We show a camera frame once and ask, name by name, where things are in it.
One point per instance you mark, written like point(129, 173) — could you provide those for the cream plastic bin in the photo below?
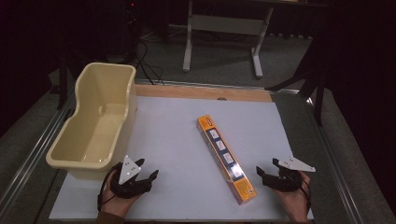
point(93, 130)

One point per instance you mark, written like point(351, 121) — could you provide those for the white table mat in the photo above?
point(174, 149)

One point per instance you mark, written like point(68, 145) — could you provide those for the long orange box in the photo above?
point(225, 157)

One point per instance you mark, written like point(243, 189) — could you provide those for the person's right hand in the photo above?
point(294, 202)

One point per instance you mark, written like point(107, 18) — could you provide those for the white metal table frame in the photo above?
point(227, 25)

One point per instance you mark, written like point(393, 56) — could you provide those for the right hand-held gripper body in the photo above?
point(288, 175)

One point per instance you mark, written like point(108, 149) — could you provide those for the metal rail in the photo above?
point(34, 152)
point(199, 84)
point(334, 161)

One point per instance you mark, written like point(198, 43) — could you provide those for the person's left hand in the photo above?
point(120, 203)

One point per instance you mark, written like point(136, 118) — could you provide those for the black stand legs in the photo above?
point(314, 81)

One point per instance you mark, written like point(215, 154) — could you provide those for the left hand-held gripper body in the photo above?
point(128, 174)

